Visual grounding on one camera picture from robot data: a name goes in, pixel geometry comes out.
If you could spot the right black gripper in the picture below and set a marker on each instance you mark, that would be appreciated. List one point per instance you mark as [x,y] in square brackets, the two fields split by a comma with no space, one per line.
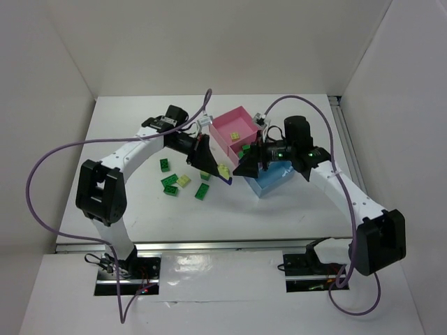
[261,155]

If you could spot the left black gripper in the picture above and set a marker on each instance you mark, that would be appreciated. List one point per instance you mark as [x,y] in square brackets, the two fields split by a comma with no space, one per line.
[197,151]

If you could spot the dark blue lego plate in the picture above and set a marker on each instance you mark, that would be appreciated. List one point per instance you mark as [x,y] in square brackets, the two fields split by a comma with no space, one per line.
[228,181]

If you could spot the green yellow blue lego stack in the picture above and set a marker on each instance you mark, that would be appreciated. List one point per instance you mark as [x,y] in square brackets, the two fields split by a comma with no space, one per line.
[224,171]

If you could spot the green narrow lego brick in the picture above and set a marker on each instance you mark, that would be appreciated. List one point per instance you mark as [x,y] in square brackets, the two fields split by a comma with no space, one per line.
[202,191]

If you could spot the green long lego brick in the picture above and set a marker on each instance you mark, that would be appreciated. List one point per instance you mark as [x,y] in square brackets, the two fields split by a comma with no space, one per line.
[169,180]

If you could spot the green and yellow lego stack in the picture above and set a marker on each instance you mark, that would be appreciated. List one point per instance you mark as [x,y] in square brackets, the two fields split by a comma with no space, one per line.
[205,175]

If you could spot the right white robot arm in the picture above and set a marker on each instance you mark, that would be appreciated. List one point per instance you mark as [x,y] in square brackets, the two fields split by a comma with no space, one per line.
[379,236]

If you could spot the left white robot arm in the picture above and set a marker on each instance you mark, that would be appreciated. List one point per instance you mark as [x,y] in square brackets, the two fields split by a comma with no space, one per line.
[101,193]

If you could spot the small pink container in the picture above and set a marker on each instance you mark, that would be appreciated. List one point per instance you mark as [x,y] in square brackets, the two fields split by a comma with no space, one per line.
[235,149]

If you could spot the yellow lego brick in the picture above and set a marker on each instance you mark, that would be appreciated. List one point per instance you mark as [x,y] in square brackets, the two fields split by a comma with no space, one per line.
[183,181]

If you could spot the light blue container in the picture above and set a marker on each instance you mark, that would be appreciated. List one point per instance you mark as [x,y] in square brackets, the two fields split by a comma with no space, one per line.
[277,174]

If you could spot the large pink container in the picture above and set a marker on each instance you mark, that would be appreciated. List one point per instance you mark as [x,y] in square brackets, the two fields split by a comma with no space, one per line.
[237,120]

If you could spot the green small lego upside down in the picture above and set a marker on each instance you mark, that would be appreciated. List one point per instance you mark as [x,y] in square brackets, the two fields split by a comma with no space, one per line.
[171,190]

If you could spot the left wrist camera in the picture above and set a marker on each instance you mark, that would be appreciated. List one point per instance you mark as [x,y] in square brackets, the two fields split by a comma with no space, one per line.
[204,121]

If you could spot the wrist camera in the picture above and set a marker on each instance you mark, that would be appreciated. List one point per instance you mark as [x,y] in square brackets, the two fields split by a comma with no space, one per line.
[261,121]
[204,121]

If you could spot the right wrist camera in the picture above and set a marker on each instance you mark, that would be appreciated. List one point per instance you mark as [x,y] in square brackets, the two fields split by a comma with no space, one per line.
[261,121]

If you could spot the aluminium front rail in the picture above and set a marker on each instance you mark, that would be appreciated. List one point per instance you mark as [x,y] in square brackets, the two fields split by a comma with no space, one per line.
[194,246]

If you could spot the aluminium side rail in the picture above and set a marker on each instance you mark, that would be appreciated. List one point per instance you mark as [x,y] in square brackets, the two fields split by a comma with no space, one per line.
[352,164]

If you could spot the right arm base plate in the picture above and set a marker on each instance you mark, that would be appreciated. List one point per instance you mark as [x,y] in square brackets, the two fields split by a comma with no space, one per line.
[304,275]

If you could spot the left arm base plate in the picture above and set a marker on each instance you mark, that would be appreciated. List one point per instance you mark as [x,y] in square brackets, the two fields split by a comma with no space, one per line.
[143,276]

